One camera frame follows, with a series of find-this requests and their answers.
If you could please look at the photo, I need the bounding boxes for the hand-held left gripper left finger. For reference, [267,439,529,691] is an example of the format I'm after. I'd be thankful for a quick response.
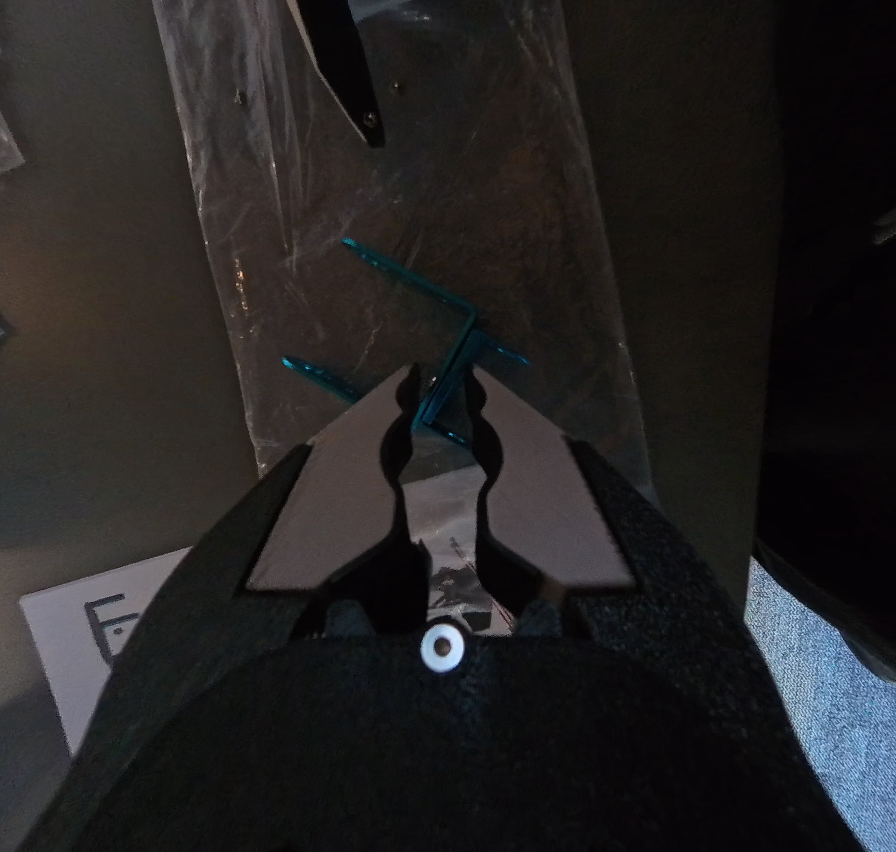
[244,364,431,635]

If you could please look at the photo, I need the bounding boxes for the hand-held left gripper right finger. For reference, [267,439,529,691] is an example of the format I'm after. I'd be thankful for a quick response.
[462,364,640,630]

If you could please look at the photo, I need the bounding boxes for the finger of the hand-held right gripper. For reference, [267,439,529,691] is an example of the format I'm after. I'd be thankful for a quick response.
[268,0,387,151]

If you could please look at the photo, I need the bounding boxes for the short blue U bracket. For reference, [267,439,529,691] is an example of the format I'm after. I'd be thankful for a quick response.
[428,330,531,448]

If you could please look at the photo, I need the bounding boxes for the long blue U bracket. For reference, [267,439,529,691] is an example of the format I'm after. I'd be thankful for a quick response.
[282,238,483,440]

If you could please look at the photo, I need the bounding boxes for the assembly instruction booklet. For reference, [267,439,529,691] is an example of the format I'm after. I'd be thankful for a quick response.
[20,467,522,762]

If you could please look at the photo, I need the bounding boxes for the person's dark clothing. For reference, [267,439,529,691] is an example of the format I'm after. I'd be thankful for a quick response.
[755,0,896,692]

